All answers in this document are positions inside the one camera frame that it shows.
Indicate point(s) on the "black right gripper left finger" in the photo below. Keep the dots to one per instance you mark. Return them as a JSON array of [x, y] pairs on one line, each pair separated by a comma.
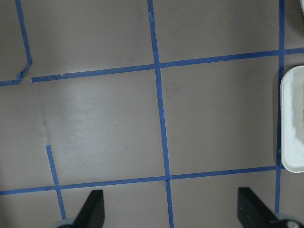
[[92, 214]]

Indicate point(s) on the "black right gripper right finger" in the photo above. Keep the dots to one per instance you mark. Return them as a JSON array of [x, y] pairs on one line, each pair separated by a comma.
[[252, 212]]

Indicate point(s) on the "white rectangular tray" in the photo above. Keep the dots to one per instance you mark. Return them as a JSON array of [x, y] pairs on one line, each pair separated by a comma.
[[292, 120]]

